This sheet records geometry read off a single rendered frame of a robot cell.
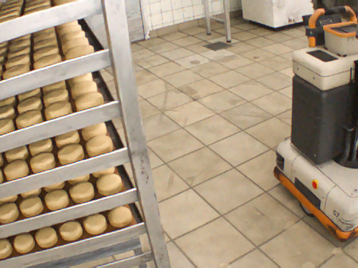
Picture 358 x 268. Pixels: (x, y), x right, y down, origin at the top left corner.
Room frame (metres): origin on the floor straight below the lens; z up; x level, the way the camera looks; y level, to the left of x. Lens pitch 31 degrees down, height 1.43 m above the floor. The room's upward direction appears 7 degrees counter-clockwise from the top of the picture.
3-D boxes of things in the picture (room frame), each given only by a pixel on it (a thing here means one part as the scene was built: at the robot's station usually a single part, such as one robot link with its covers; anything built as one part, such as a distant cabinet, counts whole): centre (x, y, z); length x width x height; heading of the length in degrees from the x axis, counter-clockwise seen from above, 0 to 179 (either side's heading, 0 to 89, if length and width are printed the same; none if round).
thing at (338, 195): (1.50, -0.89, 0.16); 0.67 x 0.64 x 0.25; 19
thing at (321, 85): (1.58, -0.86, 0.59); 0.55 x 0.34 x 0.83; 109
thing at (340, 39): (1.60, -0.85, 0.87); 0.23 x 0.15 x 0.11; 109
